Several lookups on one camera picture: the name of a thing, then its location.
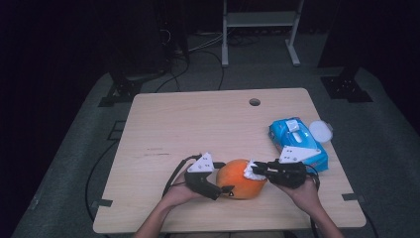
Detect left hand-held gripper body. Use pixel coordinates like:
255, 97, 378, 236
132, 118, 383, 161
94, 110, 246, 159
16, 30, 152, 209
183, 152, 224, 201

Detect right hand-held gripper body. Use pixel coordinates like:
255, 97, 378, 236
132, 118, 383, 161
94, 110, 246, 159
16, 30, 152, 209
267, 145, 322, 190

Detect orange plush toy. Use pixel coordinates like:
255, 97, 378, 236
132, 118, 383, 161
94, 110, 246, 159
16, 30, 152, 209
215, 159, 267, 200

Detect white wet wipe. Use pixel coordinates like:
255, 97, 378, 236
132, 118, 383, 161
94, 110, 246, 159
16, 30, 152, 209
243, 159, 267, 181

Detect blue wet wipes pack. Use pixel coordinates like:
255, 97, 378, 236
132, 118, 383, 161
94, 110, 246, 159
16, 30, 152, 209
267, 116, 334, 173

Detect person's left hand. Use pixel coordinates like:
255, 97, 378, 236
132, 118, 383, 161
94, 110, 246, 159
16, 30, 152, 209
161, 172, 200, 210

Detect person's right hand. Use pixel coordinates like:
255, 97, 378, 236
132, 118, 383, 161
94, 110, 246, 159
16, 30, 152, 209
280, 178, 322, 216

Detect black tape strip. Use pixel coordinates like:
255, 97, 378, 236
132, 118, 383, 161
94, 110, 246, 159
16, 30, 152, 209
90, 198, 114, 208
341, 192, 367, 202

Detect black floor tape marking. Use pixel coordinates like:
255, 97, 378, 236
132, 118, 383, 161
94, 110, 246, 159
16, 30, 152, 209
107, 120, 127, 142

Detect black stand base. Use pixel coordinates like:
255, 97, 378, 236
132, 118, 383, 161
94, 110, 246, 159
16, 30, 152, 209
98, 72, 166, 108
320, 64, 374, 103

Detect white metal stand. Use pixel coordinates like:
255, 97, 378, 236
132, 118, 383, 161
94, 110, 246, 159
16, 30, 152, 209
221, 0, 305, 68

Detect black floor cable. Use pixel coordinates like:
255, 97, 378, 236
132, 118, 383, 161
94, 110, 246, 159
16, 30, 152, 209
155, 49, 191, 93
197, 49, 226, 91
362, 210, 380, 238
84, 140, 119, 224

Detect white floor cables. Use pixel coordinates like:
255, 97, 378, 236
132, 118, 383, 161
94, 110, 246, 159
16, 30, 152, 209
189, 31, 226, 53

